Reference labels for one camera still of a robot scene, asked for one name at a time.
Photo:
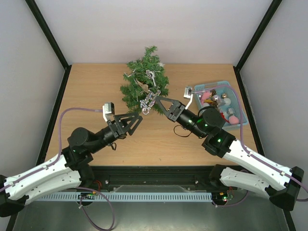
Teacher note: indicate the burlap bow ornament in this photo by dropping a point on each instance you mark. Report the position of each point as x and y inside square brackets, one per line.
[144, 87]

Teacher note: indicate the frosted pine cone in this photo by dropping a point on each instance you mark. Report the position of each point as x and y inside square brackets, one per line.
[213, 92]

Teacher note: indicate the pink pompom ornament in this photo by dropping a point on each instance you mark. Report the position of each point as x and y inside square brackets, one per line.
[233, 120]

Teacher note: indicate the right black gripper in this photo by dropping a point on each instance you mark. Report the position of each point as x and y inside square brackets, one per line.
[175, 111]

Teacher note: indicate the pink fluffy ornament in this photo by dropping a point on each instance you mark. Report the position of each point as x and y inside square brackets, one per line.
[205, 98]

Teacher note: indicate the white matte ball ornament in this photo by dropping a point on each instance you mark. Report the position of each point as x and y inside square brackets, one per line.
[227, 101]

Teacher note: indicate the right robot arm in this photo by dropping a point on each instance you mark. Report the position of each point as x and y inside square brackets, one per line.
[279, 184]

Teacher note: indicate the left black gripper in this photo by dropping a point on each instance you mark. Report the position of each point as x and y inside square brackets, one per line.
[117, 129]

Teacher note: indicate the light blue plastic basket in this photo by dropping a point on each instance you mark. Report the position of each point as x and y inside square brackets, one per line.
[227, 110]

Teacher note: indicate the light blue cable duct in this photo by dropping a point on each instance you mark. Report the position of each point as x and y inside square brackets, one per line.
[128, 197]

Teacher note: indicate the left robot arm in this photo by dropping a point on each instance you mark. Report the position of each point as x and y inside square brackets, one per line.
[68, 169]

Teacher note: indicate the black aluminium frame rail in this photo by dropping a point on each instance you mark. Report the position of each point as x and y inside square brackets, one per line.
[110, 178]

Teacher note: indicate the small green christmas tree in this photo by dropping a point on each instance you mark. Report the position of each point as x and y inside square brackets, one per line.
[133, 104]

